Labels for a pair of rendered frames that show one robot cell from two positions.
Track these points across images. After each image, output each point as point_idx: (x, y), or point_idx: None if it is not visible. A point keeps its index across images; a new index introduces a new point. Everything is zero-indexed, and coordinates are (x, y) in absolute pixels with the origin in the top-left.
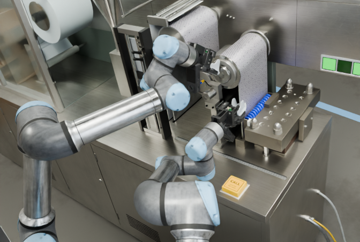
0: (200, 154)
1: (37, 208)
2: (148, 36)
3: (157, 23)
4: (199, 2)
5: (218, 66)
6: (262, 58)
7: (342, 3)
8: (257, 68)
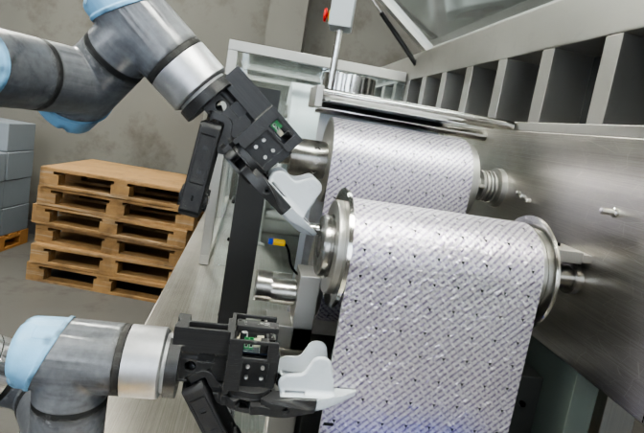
0: (8, 359)
1: None
2: None
3: (311, 100)
4: (449, 121)
5: (310, 200)
6: (509, 303)
7: None
8: (465, 319)
